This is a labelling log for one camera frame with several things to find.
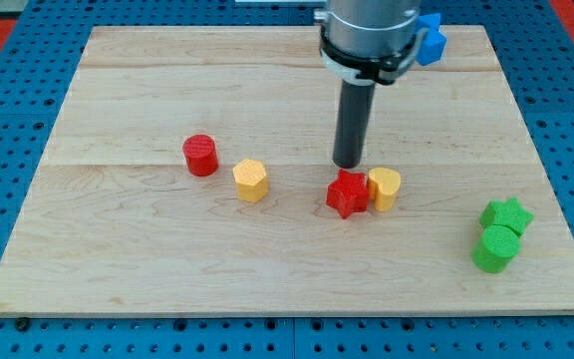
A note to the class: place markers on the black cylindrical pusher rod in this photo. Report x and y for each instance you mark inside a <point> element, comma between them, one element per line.
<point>352,123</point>

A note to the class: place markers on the yellow heart block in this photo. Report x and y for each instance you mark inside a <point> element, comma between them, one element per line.
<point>383,185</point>

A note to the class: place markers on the red star block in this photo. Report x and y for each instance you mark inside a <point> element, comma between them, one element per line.
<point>348,193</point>

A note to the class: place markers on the blue block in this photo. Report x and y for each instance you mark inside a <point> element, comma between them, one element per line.
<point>434,43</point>

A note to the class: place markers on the wooden board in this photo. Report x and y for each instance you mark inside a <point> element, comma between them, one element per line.
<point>115,225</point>

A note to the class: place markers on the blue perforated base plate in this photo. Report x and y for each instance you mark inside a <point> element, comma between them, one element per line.
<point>533,41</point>

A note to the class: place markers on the red cylinder block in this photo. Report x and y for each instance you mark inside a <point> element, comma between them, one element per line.
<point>200,155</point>

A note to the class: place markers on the green cylinder block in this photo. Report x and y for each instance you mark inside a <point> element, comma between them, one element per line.
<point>496,247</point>

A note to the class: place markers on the green star block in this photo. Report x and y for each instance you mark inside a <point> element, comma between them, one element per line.
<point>509,213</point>

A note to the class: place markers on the yellow hexagon block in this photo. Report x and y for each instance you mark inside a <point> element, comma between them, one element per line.
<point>251,180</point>

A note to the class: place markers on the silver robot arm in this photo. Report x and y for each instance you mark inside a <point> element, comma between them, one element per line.
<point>365,43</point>

